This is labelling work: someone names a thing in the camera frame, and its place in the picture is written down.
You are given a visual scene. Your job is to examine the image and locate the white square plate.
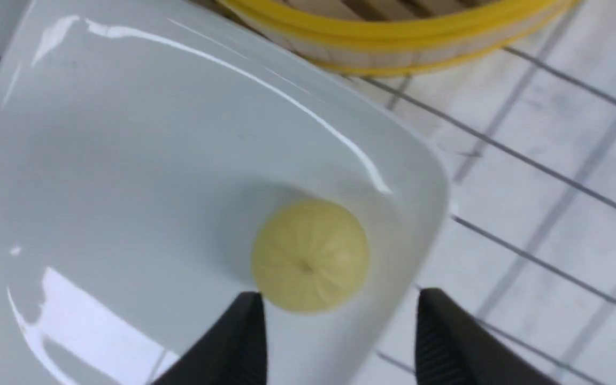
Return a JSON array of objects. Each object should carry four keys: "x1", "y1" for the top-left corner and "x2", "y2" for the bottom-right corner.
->
[{"x1": 0, "y1": 1, "x2": 450, "y2": 384}]

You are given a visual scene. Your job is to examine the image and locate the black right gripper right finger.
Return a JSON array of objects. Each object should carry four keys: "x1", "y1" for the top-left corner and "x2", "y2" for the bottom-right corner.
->
[{"x1": 415, "y1": 288, "x2": 556, "y2": 384}]

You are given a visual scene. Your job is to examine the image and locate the white grid tablecloth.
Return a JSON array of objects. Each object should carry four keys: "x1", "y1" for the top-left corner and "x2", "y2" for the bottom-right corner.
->
[{"x1": 0, "y1": 1, "x2": 616, "y2": 384}]

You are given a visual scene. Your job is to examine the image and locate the bamboo steamer basket yellow rim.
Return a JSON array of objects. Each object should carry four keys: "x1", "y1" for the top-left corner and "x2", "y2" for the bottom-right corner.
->
[{"x1": 219, "y1": 1, "x2": 574, "y2": 76}]

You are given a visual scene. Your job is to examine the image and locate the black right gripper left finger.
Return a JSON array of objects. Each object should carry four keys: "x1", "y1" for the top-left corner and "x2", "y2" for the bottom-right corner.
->
[{"x1": 154, "y1": 291, "x2": 268, "y2": 384}]

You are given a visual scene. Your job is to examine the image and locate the yellow steamed bun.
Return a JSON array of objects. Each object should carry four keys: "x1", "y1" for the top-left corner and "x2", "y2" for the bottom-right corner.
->
[{"x1": 250, "y1": 199, "x2": 370, "y2": 313}]

